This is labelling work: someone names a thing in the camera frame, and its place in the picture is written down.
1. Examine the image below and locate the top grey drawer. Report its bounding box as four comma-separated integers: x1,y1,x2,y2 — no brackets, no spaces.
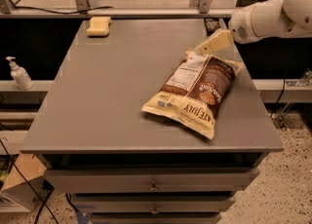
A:
45,168,259,194

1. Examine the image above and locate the yellow sponge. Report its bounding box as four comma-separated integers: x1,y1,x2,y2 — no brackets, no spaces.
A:
86,17,111,37

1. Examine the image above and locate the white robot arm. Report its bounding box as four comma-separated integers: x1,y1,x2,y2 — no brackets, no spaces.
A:
195,0,312,55

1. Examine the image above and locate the grey drawer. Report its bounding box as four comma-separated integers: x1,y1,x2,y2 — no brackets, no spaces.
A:
45,168,259,194
90,213,221,224
72,194,234,214

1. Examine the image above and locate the late july chips bag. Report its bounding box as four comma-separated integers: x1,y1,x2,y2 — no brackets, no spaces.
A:
142,50,243,139

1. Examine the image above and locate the cardboard box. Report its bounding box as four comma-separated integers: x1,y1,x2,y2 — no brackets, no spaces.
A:
0,154,46,212

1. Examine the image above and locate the black cable on shelf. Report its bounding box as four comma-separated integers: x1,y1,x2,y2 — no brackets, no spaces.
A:
13,5,114,16

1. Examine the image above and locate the grey drawer cabinet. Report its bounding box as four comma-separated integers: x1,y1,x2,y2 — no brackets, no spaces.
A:
22,19,283,224

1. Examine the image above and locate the bottom grey drawer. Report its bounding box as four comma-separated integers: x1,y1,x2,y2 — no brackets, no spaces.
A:
90,213,221,224

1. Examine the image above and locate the black rxbar chocolate bar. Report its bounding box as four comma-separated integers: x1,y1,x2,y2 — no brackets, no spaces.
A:
204,18,220,36

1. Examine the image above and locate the middle grey drawer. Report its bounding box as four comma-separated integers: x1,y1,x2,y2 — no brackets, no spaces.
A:
72,194,234,214

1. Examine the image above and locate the black cable on floor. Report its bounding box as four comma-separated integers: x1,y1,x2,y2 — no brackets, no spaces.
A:
0,138,60,224

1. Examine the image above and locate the white pump bottle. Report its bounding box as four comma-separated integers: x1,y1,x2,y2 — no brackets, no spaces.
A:
6,56,33,91

